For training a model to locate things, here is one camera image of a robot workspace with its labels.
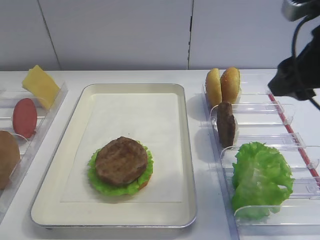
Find clear acrylic rack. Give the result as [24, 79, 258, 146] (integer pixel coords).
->
[0, 82, 68, 220]
[202, 81, 320, 240]

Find green lettuce leaf on tray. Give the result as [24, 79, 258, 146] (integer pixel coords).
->
[87, 140, 154, 197]

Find green lettuce leaf in rack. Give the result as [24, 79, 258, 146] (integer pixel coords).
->
[231, 142, 295, 220]

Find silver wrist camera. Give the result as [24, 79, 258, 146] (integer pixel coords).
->
[281, 0, 320, 22]

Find yellow cheese slice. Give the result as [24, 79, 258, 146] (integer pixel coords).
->
[22, 65, 60, 110]

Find red tomato slice in rack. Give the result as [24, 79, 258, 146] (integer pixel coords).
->
[12, 98, 38, 139]

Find brown meat patty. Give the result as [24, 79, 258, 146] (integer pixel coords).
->
[94, 136, 148, 187]
[216, 101, 236, 148]

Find cream metal serving tray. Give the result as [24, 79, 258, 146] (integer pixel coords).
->
[31, 83, 197, 228]

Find golden bun half right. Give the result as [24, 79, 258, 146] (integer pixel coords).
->
[220, 67, 240, 104]

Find golden bun half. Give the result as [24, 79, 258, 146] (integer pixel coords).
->
[205, 68, 222, 107]
[220, 67, 240, 104]

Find clear acrylic left rack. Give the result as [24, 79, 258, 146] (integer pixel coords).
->
[0, 82, 68, 220]

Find red rod on right rack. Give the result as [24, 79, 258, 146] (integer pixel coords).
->
[268, 92, 320, 187]

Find golden bun half left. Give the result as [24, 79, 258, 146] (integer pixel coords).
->
[205, 68, 222, 107]

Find orange bottom bun on tray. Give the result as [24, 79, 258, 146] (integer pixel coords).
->
[137, 174, 152, 191]

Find clear acrylic right rack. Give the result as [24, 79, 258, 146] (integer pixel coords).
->
[202, 81, 320, 240]

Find brown bun in left rack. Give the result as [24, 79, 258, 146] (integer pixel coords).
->
[0, 130, 20, 190]

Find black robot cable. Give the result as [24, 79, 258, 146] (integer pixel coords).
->
[291, 15, 320, 111]

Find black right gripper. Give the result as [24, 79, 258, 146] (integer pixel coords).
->
[268, 26, 320, 101]

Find white paper tray liner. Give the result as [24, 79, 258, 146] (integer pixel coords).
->
[61, 93, 183, 203]

